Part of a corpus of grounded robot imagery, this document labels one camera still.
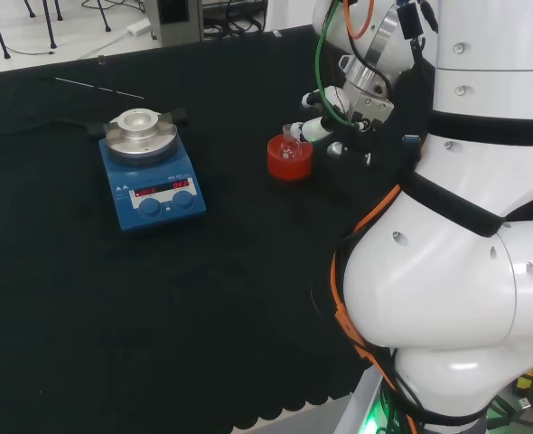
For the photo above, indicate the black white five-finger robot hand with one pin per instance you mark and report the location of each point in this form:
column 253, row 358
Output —
column 370, row 113

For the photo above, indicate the clear glass round-bottom flask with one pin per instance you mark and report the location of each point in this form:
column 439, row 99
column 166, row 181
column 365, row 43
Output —
column 289, row 147

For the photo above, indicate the grey computer tower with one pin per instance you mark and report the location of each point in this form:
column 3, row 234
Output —
column 176, row 31

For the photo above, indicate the blue-base heater with display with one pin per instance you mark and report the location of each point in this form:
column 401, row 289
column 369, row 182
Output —
column 158, row 217

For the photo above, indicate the white power strip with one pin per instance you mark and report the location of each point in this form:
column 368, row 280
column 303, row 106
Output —
column 138, row 27

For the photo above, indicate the black bench cloth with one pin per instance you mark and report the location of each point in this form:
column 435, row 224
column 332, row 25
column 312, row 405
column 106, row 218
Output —
column 113, row 316

